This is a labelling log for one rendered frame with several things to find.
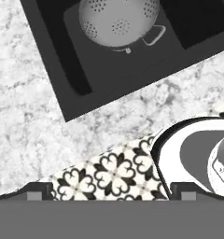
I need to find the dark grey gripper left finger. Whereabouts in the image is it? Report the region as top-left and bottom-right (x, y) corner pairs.
(0, 181), (54, 202)

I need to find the white and black round object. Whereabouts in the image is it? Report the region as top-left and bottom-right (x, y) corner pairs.
(149, 116), (224, 202)

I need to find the black sink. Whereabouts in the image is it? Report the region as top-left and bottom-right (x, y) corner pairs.
(20, 0), (224, 123)

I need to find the grey perforated metal colander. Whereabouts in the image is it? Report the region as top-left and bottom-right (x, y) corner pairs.
(78, 0), (167, 55)

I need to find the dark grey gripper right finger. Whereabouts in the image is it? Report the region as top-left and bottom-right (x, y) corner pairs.
(169, 181), (224, 202)

